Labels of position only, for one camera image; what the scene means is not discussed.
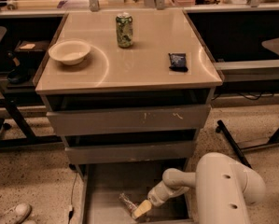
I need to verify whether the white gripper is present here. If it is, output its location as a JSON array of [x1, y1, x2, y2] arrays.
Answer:
[[132, 184, 173, 219]]

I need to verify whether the clear plastic water bottle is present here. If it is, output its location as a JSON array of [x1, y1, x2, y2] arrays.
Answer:
[[119, 193, 138, 216]]

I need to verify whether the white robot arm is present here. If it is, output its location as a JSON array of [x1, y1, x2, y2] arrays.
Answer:
[[132, 152, 266, 224]]

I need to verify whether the grey open bottom drawer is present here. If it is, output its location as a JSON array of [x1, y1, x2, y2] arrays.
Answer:
[[79, 160, 198, 224]]

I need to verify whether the grey middle drawer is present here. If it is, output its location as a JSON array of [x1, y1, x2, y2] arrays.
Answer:
[[65, 130, 197, 164]]

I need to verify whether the grey top drawer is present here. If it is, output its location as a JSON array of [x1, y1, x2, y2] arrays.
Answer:
[[46, 89, 212, 137]]

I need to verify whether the grey drawer cabinet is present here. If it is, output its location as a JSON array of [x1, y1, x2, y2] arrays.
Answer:
[[35, 9, 222, 175]]

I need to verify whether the white sneaker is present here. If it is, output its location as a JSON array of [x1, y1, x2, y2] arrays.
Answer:
[[0, 203, 32, 224]]

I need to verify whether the dark blue snack packet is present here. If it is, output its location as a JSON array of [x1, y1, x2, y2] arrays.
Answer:
[[169, 53, 188, 72]]

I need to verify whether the black wheeled stand base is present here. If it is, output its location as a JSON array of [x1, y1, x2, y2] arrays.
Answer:
[[216, 120, 279, 168]]

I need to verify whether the white bowl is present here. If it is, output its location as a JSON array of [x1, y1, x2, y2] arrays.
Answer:
[[49, 39, 91, 65]]

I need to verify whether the green soda can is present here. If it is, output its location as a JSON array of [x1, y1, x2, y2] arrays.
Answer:
[[116, 12, 133, 48]]

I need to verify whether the black cable on floor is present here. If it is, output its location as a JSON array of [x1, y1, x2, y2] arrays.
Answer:
[[67, 171, 79, 224]]

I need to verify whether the black table frame left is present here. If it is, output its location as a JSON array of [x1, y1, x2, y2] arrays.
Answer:
[[0, 77, 63, 170]]

